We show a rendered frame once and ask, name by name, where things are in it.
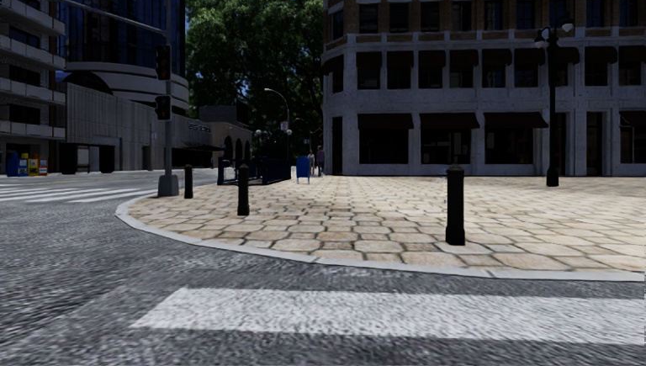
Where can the blue newspaper box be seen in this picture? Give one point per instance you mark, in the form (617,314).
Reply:
(23,165)

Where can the pale concrete building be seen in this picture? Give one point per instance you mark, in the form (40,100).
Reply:
(30,63)

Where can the red newspaper box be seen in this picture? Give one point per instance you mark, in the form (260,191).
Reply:
(43,166)

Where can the black street lamp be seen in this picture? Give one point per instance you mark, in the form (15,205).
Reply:
(552,103)

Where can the grey street lamp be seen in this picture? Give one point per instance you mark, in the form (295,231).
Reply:
(282,108)

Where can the tan arched building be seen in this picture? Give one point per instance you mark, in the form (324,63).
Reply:
(229,136)

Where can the yellow newspaper box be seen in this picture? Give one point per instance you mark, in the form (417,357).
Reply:
(33,166)

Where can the traffic light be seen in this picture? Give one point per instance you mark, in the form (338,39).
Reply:
(167,113)

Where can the short dark post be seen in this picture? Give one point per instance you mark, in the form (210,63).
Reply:
(188,181)
(454,204)
(243,189)

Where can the trees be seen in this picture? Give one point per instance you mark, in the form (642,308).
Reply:
(252,38)

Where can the pale stone and brick building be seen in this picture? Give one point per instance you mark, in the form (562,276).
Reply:
(454,78)

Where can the person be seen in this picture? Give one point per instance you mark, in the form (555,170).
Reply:
(311,162)
(320,160)

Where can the glass tower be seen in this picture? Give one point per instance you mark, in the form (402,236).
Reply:
(121,63)

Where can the blue letter box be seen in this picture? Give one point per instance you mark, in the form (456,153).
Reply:
(303,167)

